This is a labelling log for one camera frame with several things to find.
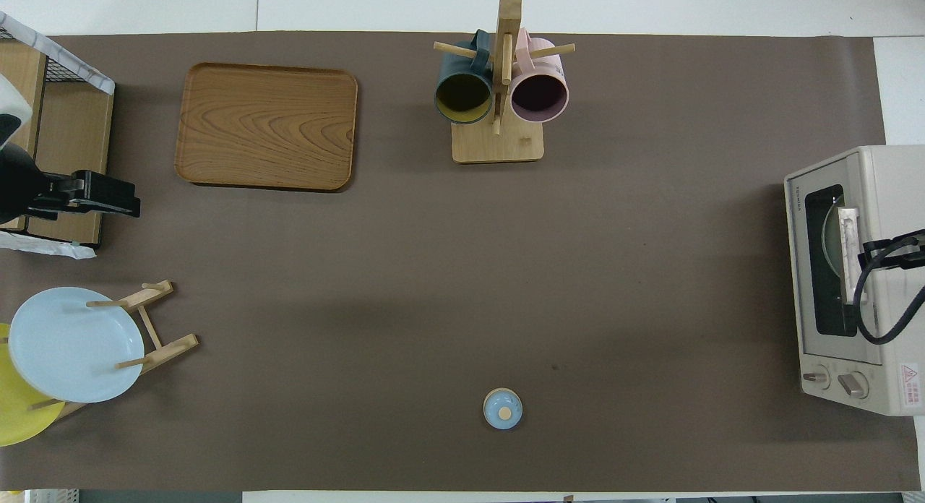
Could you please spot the wooden serving tray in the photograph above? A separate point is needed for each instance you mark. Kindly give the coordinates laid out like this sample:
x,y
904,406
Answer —
x,y
267,127

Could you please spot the brown table mat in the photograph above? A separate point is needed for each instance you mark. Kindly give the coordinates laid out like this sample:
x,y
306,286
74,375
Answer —
x,y
433,272

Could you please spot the pink mug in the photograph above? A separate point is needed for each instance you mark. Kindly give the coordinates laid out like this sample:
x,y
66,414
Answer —
x,y
538,95

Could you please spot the wooden mug tree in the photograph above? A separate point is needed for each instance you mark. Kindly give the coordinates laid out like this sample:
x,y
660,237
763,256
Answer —
x,y
498,149

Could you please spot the dark blue mug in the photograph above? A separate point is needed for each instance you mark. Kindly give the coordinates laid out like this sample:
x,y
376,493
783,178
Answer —
x,y
462,98

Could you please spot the small blue call bell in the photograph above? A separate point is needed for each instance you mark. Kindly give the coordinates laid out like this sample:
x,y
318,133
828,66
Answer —
x,y
502,409

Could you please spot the yellow plate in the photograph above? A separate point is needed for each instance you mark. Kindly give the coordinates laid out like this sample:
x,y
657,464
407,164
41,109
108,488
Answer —
x,y
18,423

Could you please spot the pale green plate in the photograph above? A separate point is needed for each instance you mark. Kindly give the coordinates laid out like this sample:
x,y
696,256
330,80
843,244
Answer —
x,y
831,250

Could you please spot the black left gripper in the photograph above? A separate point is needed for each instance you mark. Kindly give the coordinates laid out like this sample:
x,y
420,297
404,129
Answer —
x,y
94,197

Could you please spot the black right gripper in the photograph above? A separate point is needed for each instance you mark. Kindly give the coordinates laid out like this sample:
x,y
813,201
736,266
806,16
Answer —
x,y
878,254

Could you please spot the wooden plate rack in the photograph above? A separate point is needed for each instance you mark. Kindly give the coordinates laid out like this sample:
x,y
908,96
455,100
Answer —
x,y
170,347

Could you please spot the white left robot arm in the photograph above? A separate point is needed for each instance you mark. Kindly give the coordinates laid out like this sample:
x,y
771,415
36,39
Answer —
x,y
11,109

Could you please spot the light blue plate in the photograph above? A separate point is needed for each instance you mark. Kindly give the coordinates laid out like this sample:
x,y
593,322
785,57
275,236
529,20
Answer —
x,y
72,344

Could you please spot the white toaster oven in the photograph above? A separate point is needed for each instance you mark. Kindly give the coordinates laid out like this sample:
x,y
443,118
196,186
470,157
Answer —
x,y
903,199

